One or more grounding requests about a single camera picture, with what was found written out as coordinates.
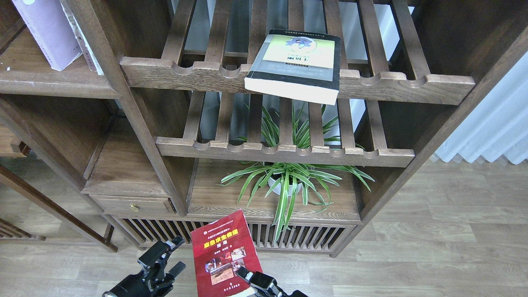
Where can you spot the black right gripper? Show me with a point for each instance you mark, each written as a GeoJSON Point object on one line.
{"type": "Point", "coordinates": [265, 285]}

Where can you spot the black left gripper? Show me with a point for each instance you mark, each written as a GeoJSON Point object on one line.
{"type": "Point", "coordinates": [150, 285]}

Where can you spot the red cover book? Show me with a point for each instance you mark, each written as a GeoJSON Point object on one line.
{"type": "Point", "coordinates": [220, 249]}

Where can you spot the white and purple book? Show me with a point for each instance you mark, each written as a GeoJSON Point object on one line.
{"type": "Point", "coordinates": [51, 29]}

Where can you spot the upright books on left shelf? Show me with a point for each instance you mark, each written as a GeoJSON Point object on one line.
{"type": "Point", "coordinates": [87, 52]}

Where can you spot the green spider plant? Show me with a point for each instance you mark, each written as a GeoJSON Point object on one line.
{"type": "Point", "coordinates": [291, 179]}

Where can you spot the dark wooden bookshelf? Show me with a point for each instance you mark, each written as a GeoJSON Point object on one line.
{"type": "Point", "coordinates": [171, 114]}

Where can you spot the yellow and black book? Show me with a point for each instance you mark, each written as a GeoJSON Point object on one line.
{"type": "Point", "coordinates": [297, 65]}

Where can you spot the white curtain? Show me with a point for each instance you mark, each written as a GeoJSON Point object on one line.
{"type": "Point", "coordinates": [497, 129]}

